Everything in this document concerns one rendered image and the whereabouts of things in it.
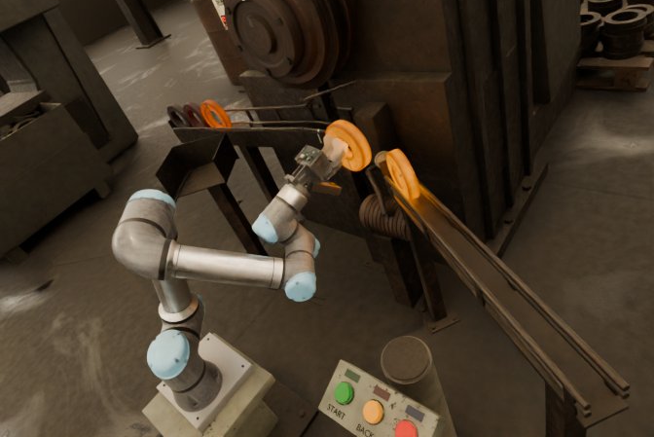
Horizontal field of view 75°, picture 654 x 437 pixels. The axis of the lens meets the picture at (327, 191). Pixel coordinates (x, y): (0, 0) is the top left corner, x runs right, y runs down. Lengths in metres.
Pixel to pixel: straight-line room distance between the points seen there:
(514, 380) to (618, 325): 0.39
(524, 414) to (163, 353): 1.08
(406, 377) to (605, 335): 0.85
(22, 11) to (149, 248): 2.96
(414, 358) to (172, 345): 0.67
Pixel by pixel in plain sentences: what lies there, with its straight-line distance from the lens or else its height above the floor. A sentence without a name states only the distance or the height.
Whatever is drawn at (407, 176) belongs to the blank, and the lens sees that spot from 1.16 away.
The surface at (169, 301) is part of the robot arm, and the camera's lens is 1.32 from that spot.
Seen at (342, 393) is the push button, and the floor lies 0.61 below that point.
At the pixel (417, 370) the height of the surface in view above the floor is 0.52.
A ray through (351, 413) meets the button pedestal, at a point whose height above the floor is 0.59.
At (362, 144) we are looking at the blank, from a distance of 1.14.
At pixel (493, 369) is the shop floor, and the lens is 1.63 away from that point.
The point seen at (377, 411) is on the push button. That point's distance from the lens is 0.93.
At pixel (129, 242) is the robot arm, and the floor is 0.94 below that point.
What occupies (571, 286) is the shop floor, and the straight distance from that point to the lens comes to 1.82.
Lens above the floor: 1.44
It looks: 36 degrees down
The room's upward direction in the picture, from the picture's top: 22 degrees counter-clockwise
